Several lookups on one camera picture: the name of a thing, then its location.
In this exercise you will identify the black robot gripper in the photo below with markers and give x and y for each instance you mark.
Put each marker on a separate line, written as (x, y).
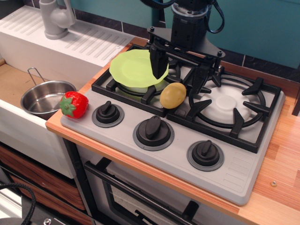
(178, 41)

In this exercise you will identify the yellow toy potato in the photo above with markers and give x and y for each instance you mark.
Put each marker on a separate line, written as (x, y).
(173, 95)

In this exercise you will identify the red toy strawberry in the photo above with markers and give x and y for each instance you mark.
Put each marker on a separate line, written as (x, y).
(73, 104)

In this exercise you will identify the light green plastic plate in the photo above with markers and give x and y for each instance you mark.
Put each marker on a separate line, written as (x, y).
(133, 69)

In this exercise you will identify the small steel pot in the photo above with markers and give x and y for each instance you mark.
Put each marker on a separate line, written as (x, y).
(43, 100)

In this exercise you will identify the white toy sink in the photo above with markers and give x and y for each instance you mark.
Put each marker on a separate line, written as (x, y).
(38, 71)

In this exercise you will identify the black left burner grate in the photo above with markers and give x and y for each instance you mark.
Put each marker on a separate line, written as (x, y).
(147, 99)

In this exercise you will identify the black burner grate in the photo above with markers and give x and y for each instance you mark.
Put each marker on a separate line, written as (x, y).
(239, 111)
(147, 99)

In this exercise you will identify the black right burner grate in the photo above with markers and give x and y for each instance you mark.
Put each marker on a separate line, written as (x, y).
(239, 111)

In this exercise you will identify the black middle stove knob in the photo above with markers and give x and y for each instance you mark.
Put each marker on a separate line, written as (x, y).
(153, 134)

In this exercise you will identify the black stove knob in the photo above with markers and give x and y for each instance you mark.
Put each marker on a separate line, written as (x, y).
(153, 134)
(108, 115)
(205, 156)

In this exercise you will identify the black left stove knob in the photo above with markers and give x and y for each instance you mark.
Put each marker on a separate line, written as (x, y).
(108, 115)

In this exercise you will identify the black right stove knob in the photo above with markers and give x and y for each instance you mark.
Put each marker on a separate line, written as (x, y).
(205, 156)

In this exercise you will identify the grey toy stove top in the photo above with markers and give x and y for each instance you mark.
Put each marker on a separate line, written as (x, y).
(233, 181)

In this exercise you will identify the grey toy faucet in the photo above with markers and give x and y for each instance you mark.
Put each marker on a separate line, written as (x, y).
(56, 21)

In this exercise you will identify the wooden drawer front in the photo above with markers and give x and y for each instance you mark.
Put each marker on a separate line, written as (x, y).
(45, 178)

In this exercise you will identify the black oven door handle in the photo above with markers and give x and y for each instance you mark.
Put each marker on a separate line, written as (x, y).
(100, 171)

